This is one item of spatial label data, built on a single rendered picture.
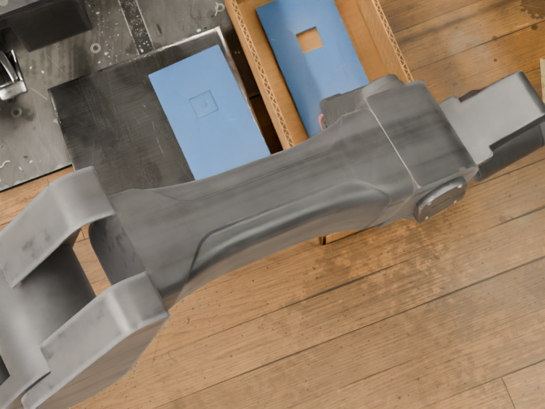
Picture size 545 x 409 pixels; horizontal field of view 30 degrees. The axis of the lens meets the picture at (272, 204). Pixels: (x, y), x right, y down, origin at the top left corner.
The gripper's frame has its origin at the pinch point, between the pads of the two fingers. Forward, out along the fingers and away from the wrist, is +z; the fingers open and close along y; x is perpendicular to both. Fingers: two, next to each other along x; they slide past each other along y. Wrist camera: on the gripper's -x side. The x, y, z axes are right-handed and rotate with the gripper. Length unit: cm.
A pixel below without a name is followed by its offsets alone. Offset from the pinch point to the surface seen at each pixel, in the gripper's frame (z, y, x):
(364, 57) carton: 6.2, 4.3, -4.1
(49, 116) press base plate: 9.9, 8.7, 25.1
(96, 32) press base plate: 13.2, 14.1, 18.3
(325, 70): 5.5, 4.5, -0.2
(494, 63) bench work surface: 3.9, -0.1, -15.0
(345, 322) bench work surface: -5.0, -14.8, 6.6
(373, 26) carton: 4.5, 7.0, -5.4
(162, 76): 7.1, 8.9, 13.9
